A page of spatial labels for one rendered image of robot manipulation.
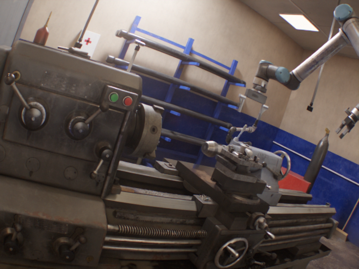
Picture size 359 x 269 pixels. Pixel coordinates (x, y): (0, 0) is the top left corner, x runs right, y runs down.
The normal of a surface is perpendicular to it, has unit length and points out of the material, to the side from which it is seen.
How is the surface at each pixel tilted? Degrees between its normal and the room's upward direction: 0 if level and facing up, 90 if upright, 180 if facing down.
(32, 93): 90
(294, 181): 90
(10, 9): 90
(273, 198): 90
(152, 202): 36
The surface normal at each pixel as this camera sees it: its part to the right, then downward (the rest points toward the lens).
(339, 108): -0.81, -0.22
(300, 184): -0.60, -0.11
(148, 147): 0.35, 0.56
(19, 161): 0.47, 0.30
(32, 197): 0.54, -0.62
